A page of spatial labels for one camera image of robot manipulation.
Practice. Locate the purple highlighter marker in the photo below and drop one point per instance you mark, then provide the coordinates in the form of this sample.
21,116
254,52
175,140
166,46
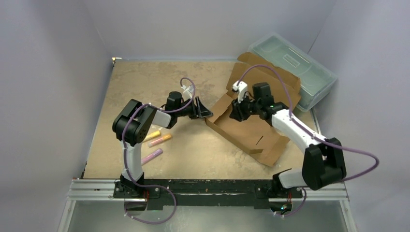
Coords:
151,156

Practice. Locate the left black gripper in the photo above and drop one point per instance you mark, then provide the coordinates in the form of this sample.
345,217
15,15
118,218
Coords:
199,110

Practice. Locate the brown cardboard box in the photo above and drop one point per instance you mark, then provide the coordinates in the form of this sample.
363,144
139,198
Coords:
254,135

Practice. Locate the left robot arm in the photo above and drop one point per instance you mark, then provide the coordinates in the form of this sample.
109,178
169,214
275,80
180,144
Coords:
132,124

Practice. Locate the translucent green plastic toolbox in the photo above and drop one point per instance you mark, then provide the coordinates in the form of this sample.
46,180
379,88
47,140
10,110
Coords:
316,80

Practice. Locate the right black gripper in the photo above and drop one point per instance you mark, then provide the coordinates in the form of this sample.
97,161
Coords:
237,110

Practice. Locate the yellow highlighter marker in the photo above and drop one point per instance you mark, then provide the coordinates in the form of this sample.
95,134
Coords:
152,135

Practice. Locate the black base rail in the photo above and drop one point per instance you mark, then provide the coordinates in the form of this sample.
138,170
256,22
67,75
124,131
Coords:
255,193

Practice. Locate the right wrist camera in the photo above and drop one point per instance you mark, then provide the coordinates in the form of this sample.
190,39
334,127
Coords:
241,89

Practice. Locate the aluminium frame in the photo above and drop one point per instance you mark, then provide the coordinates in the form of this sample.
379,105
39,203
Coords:
91,207

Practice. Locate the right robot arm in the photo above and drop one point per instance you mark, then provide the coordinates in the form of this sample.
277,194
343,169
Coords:
323,162

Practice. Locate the orange pink highlighter marker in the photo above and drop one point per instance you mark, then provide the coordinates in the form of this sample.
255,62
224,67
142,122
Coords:
160,140

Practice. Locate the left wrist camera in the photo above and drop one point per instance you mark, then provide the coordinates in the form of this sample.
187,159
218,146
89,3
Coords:
188,92

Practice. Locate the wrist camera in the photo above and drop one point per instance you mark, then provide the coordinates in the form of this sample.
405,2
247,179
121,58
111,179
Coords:
241,89
188,92

